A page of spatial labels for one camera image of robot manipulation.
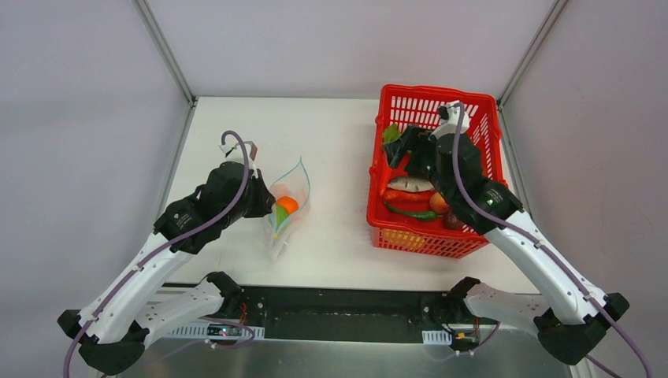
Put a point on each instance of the green chili pepper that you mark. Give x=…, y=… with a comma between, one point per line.
x=421, y=215

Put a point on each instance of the toy grey fish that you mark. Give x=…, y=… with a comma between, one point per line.
x=410, y=184

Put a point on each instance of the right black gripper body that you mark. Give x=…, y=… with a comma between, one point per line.
x=408, y=144

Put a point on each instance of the peach fruit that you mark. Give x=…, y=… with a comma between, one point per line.
x=438, y=204

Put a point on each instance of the orange tangerine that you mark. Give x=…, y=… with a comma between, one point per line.
x=289, y=203

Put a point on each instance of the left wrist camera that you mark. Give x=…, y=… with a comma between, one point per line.
x=234, y=153

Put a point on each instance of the red chili pepper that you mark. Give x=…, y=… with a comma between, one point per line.
x=396, y=196

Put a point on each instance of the green lime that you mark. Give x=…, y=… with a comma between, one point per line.
x=281, y=214

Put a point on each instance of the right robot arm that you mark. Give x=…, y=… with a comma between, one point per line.
x=569, y=316

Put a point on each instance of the red plastic basket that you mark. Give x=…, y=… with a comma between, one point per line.
x=419, y=105

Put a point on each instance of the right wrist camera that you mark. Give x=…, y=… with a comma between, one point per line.
x=453, y=119

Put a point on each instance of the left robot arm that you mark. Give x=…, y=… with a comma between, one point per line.
x=112, y=332

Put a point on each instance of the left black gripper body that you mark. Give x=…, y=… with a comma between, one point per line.
x=259, y=195

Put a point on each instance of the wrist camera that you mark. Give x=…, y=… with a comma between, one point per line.
x=234, y=153
x=453, y=119

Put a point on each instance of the dark purple passion fruit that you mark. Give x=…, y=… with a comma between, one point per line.
x=451, y=222

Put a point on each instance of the clear zip top bag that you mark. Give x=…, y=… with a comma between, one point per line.
x=292, y=194

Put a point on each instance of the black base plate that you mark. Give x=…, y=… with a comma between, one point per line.
x=342, y=315

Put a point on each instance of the green lettuce leaf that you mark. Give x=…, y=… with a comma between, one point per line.
x=391, y=133

